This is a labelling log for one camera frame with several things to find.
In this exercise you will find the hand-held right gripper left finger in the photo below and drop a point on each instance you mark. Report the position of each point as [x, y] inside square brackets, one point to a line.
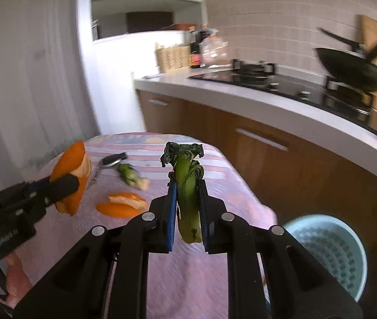
[172, 212]

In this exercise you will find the clear plastic bag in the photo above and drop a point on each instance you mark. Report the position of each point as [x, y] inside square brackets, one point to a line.
[213, 48]

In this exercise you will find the kitchen counter with wooden cabinets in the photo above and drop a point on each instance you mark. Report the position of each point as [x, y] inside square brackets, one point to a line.
[241, 99]

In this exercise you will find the orange peel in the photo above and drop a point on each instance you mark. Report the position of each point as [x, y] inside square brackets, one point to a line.
[72, 162]
[115, 210]
[128, 200]

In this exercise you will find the light blue plastic basket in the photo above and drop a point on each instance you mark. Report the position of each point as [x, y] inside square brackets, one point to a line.
[328, 249]

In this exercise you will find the green bok choy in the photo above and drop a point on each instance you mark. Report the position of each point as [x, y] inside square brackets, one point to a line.
[185, 186]

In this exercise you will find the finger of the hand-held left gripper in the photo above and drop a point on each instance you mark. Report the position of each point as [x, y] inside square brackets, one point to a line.
[59, 187]

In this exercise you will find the dark glass bottle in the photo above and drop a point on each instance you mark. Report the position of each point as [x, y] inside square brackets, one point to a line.
[205, 35]

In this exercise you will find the round table with pink cloth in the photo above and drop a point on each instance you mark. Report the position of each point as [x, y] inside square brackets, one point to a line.
[228, 186]

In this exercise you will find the person's left hand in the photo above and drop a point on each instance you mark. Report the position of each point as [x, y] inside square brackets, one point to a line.
[17, 282]

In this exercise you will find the black gas stove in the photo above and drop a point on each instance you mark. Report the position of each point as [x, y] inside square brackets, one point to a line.
[274, 83]

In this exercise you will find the black wok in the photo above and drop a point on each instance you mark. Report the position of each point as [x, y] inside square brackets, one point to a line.
[347, 66]

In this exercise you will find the white curtain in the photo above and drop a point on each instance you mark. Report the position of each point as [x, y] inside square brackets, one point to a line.
[26, 73]

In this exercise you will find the soy sauce bottle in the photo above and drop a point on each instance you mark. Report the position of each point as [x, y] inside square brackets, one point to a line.
[195, 58]

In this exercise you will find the dark cabinet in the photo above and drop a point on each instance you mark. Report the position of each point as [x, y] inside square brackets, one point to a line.
[148, 22]

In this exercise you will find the black spatula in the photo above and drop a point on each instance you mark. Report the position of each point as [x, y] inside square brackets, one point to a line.
[341, 38]

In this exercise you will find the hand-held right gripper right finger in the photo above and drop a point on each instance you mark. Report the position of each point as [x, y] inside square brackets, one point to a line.
[205, 242]

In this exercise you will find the small bok choy piece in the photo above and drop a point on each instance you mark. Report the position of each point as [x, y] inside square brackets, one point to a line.
[130, 174]

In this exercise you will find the beige utensil basket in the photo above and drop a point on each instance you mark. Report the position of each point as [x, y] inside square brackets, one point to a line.
[173, 58]

